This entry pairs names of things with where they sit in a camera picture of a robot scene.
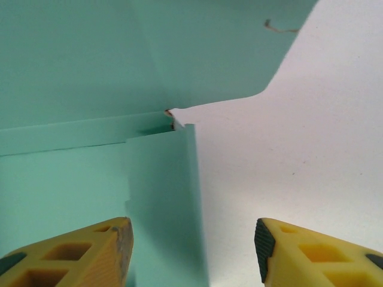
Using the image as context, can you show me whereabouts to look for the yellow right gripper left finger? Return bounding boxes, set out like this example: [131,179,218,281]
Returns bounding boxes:
[0,216,134,287]

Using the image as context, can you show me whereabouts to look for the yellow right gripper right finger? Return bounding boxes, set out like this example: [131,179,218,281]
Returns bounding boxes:
[254,217,383,287]

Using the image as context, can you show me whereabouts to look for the green cardboard box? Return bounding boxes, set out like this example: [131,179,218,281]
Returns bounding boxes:
[0,0,320,287]

